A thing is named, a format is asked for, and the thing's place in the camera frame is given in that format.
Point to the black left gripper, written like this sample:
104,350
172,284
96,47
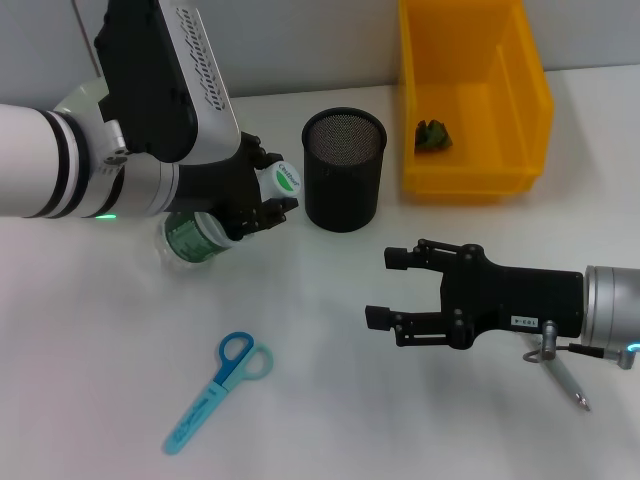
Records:
225,190

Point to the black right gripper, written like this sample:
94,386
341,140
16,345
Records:
520,300

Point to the clear green-label water bottle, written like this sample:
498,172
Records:
190,245

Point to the green plastic wrapper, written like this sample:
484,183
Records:
432,135

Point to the black mesh pen holder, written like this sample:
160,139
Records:
340,200

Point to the silver white pen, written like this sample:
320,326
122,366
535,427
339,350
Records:
570,382

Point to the translucent green fruit plate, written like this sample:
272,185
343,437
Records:
80,100

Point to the blue scissors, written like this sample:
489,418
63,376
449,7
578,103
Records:
200,405

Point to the yellow plastic bin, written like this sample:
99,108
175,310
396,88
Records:
450,75

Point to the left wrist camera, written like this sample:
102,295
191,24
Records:
145,75

